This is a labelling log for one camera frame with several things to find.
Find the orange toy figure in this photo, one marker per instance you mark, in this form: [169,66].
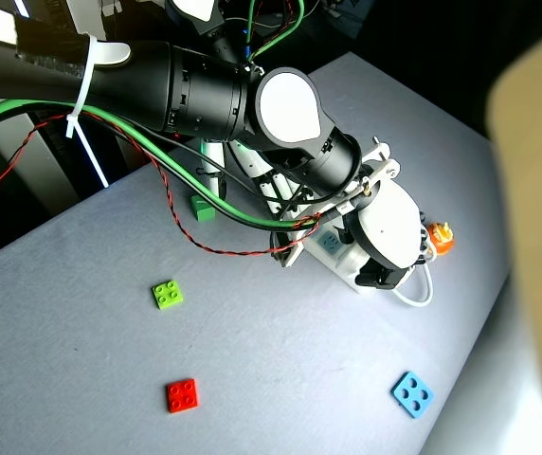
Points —
[441,242]

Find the green number cube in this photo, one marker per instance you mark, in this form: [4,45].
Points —
[203,212]

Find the blue foam block with holes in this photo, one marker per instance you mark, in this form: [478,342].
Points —
[412,394]

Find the beige blurred panel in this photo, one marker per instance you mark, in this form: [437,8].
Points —
[536,189]

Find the white zip tie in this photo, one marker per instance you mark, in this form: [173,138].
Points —
[88,71]

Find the green toy brick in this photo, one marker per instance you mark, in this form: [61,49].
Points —
[168,294]

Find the red toy brick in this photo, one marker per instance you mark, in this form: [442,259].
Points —
[183,395]

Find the white power strip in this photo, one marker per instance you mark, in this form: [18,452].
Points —
[330,244]

